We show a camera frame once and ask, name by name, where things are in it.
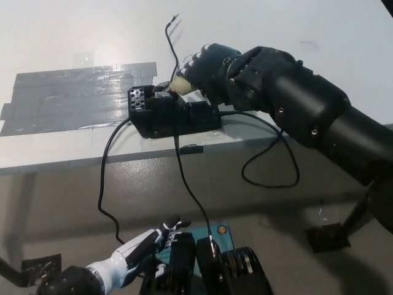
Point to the black robot torso blocks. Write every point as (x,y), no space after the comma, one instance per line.
(221,273)

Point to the black table leg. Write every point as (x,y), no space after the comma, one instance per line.
(356,216)

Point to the grey duct tape patch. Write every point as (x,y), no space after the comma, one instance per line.
(70,98)

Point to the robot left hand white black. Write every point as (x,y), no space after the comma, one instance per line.
(135,252)

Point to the black soldering station base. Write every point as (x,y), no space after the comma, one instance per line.
(172,120)

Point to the small black tape strip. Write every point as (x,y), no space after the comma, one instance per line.
(192,149)

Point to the teal TP-Link box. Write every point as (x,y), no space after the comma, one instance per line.
(201,233)

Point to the robot right hand black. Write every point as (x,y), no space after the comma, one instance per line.
(212,70)

